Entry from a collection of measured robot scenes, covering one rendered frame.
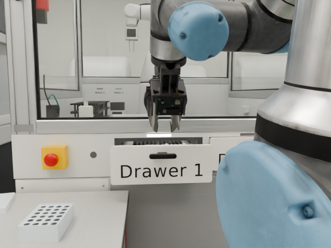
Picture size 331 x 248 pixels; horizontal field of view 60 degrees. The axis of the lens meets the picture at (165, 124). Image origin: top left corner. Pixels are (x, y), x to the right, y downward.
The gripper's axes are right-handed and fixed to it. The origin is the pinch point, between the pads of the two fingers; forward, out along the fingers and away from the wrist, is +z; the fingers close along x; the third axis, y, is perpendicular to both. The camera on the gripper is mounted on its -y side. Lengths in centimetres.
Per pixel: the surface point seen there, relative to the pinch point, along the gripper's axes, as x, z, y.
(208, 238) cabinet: 17, 48, 4
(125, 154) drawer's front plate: -10.1, 12.5, -2.7
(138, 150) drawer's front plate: -6.4, 11.6, -3.3
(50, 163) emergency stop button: -32.6, 19.6, -6.6
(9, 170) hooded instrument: -82, 84, -63
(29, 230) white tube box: -29.3, 11.5, 20.0
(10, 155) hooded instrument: -82, 79, -68
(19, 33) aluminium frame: -43, -9, -34
